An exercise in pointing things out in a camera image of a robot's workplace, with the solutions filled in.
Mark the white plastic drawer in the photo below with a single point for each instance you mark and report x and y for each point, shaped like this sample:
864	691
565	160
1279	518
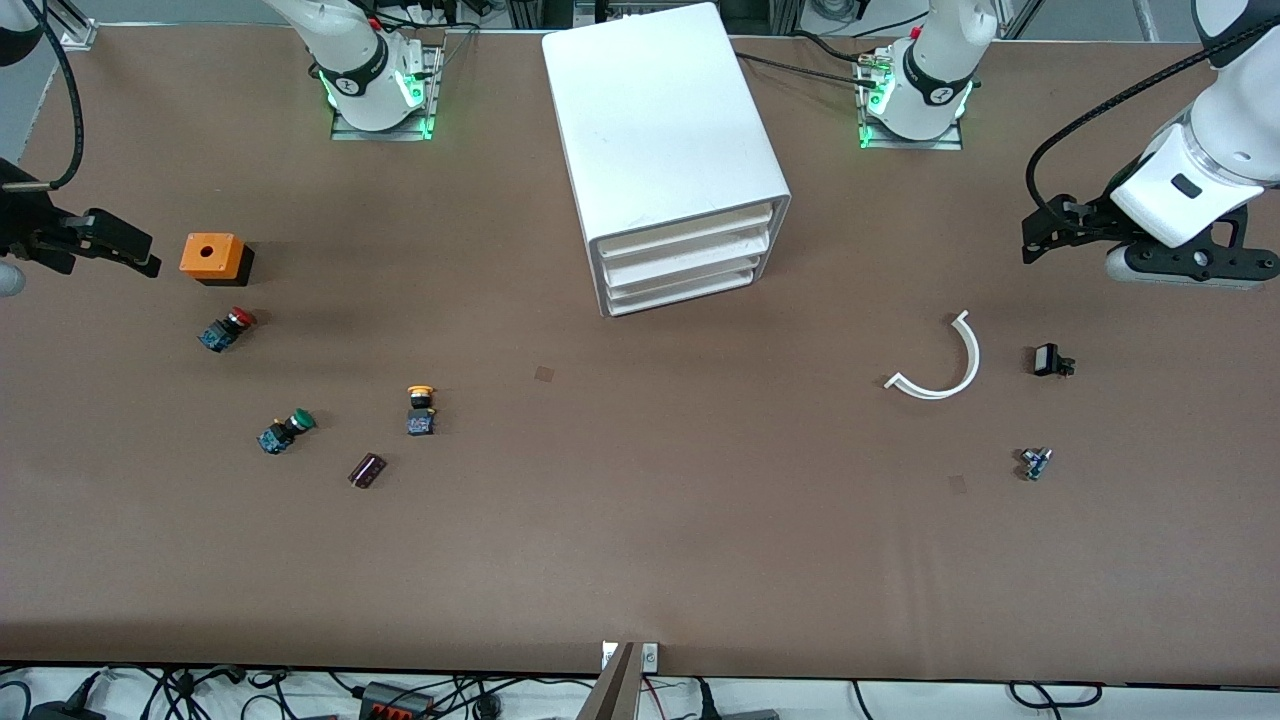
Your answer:
690	277
685	297
685	255

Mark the small blue potentiometer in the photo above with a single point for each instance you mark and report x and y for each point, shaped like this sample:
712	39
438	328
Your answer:
1035	464

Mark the black left camera bracket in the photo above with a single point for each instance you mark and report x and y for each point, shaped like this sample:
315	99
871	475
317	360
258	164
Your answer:
1225	258

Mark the yellow push button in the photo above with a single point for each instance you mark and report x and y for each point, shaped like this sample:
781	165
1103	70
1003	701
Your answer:
421	408

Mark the dark maroon capacitor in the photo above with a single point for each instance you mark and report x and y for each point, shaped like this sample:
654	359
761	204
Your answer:
367	470

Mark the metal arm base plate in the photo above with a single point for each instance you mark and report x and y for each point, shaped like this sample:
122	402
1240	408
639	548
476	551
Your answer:
950	143
432	90

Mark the black right camera bracket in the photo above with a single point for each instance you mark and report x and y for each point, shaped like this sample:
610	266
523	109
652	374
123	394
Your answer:
25	225

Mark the white curved plastic strip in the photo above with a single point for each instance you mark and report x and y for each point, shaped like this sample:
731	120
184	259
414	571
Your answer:
972	360

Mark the white drawer cabinet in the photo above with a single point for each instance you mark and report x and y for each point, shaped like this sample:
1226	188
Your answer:
650	100

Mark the aluminium frame profile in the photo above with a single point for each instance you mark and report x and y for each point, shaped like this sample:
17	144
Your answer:
72	28

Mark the black power adapter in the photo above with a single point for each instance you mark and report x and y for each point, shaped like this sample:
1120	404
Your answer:
65	712

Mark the orange box with hole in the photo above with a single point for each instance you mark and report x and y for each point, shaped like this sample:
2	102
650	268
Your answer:
207	255

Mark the red push button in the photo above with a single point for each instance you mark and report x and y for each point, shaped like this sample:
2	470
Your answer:
228	328

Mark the brown wooden bar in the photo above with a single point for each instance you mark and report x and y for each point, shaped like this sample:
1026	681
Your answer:
610	690

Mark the black red power strip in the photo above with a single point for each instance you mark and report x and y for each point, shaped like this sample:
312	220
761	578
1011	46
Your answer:
395	702

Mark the black camera bracket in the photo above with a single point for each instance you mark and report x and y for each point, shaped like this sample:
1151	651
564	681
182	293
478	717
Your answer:
25	225
1225	258

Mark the small white bracket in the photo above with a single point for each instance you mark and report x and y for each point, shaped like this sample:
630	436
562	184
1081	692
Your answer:
649	657

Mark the green push button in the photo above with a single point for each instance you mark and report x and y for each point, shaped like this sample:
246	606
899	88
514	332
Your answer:
287	430

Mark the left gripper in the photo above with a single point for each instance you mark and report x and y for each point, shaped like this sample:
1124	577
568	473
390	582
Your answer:
1097	216

